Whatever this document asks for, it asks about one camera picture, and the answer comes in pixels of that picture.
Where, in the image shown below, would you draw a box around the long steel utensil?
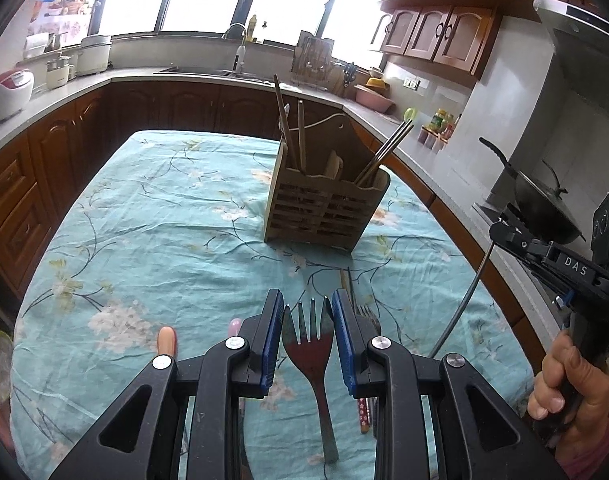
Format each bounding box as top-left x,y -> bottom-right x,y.
428,242 -> 495,359

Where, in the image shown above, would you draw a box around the pink sleeved right forearm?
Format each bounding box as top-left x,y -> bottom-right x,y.
555,417 -> 609,479

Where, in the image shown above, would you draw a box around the person's right hand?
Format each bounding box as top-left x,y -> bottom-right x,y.
526,328 -> 609,453

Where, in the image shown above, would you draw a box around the teal floral tablecloth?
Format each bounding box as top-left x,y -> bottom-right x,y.
10,131 -> 533,479

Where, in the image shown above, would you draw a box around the condiment bottles set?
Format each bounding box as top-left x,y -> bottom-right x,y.
417,108 -> 462,153

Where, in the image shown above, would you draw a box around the green cup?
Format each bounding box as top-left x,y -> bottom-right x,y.
403,107 -> 417,122

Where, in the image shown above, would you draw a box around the range hood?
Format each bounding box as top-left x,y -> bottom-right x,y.
532,0 -> 609,91

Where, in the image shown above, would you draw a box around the pink basin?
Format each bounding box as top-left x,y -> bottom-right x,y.
355,84 -> 395,114

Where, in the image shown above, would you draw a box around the lower wooden cabinets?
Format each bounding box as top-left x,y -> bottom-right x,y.
0,79 -> 557,361

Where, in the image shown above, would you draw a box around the wooden cabinets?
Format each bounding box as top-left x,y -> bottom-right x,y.
376,0 -> 594,79
0,79 -> 557,361

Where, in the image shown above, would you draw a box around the wooden utensil holder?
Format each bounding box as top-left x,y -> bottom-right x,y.
264,114 -> 391,252

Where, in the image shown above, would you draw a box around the upper wooden cabinets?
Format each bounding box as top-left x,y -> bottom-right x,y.
376,0 -> 594,79

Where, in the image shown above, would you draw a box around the knife block with knives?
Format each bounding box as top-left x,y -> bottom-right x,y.
343,62 -> 358,98

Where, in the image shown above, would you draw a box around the dish drying rack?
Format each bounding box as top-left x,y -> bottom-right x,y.
290,30 -> 334,87

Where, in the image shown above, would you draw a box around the red white rice cooker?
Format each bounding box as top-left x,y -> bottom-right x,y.
0,68 -> 34,122

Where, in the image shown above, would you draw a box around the small white appliance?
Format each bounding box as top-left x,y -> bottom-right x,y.
45,54 -> 78,90

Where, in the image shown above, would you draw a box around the chrome sink faucet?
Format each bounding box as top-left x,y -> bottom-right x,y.
222,23 -> 247,76

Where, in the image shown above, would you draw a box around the yellow oil bottle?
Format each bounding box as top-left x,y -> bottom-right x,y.
246,14 -> 257,42

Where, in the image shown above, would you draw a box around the fruit picture window poster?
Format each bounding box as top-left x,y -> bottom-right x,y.
28,0 -> 96,47

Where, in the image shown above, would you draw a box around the black wok with handle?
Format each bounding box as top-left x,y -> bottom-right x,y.
479,136 -> 585,245

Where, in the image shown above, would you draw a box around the orange handled utensil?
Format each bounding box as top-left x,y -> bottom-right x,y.
157,326 -> 178,358

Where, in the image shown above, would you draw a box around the red patterned handle utensil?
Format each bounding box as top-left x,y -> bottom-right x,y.
358,398 -> 372,434

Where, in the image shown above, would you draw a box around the pink handled knife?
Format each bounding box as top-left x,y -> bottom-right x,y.
227,318 -> 242,337

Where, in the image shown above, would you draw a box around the wall light switch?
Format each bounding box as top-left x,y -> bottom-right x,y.
402,77 -> 422,91

